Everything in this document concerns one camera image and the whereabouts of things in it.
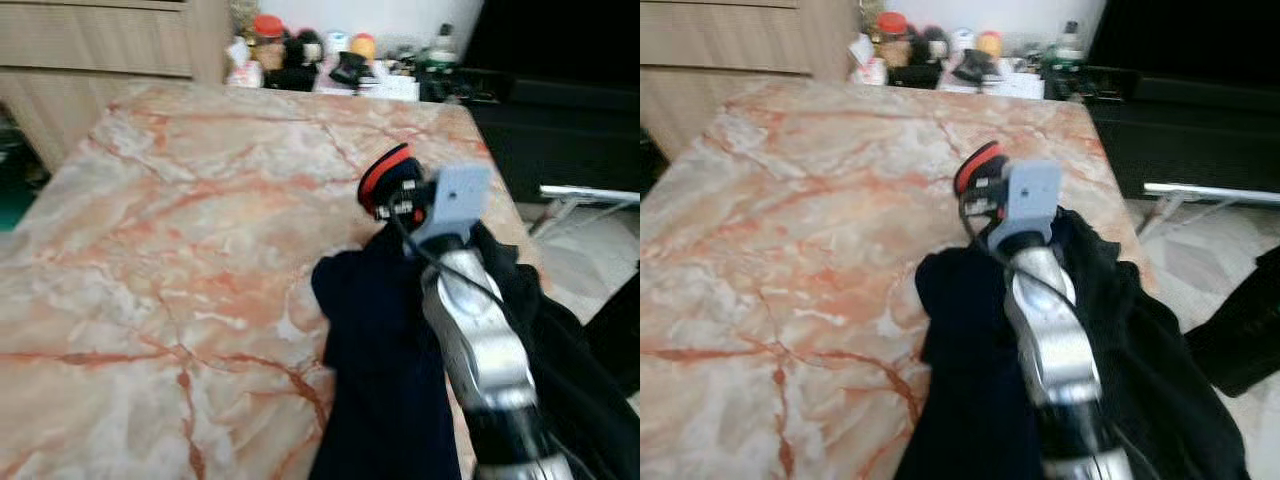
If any navy sweater with red stripe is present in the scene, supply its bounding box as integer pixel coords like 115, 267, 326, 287
310, 143, 466, 480
893, 140, 1051, 480

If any black garment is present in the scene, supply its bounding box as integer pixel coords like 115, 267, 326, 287
1050, 205, 1251, 480
465, 222, 641, 480

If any green bottle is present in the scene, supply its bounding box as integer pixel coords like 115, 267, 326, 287
425, 22, 463, 79
1045, 20, 1086, 76

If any black television stand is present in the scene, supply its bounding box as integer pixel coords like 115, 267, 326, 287
1085, 75, 1280, 201
468, 72, 641, 203

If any silver metal clothes rack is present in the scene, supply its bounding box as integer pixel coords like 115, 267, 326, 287
1135, 181, 1280, 241
528, 183, 641, 239

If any red-capped brown jar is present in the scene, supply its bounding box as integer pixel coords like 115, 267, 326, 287
875, 11, 913, 69
250, 14, 289, 71

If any black television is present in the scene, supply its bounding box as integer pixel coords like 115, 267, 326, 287
1085, 0, 1280, 76
465, 0, 641, 79

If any light wood cabinet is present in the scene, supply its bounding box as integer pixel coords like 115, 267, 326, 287
640, 0, 861, 161
0, 0, 233, 173

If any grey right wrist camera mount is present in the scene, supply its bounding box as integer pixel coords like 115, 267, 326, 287
988, 160, 1063, 251
412, 165, 493, 246

